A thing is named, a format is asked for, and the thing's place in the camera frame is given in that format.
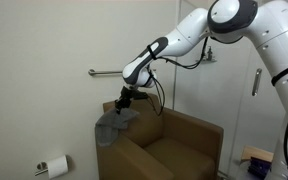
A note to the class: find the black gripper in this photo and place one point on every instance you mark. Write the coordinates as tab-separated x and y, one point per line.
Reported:
124	98

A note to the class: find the grey terry cloth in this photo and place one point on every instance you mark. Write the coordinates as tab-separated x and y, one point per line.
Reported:
112	128

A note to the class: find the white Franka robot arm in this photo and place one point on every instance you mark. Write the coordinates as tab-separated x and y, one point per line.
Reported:
190	30

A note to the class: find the tan leather armchair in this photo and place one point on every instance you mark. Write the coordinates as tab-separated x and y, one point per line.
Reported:
180	150

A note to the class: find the white toilet paper roll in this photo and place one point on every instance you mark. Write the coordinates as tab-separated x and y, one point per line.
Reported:
58	166

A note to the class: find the chrome toilet paper holder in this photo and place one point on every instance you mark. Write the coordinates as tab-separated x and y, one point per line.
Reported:
41	166

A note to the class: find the shower shelf with bottles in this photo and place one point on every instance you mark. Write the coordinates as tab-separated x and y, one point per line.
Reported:
208	56

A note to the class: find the glass shower door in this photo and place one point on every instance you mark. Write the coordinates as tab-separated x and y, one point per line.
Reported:
230	100

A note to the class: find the light wooden stool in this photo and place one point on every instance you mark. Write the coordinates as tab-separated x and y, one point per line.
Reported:
257	153

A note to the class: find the purple black device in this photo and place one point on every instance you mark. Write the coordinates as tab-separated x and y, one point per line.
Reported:
260	166

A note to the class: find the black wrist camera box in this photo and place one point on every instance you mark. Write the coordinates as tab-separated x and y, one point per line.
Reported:
140	95

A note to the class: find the chrome wall grab bar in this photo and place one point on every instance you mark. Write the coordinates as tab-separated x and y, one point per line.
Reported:
105	72

